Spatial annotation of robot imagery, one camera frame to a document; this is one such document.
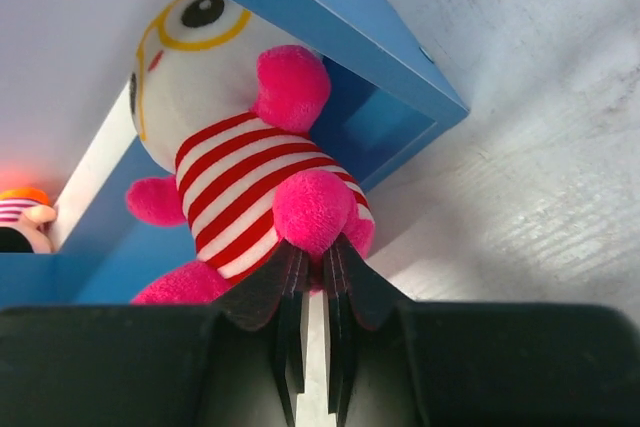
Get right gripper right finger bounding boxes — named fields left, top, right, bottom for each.
left=322, top=234, right=415, bottom=426

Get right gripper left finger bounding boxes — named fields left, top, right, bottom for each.
left=216, top=241, right=309, bottom=426

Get white plush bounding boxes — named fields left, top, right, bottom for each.
left=126, top=0, right=375, bottom=304

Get blue and yellow toy shelf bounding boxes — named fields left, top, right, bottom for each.
left=1, top=0, right=468, bottom=306

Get black-haired doll, centre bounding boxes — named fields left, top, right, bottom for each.
left=0, top=187, right=57, bottom=254

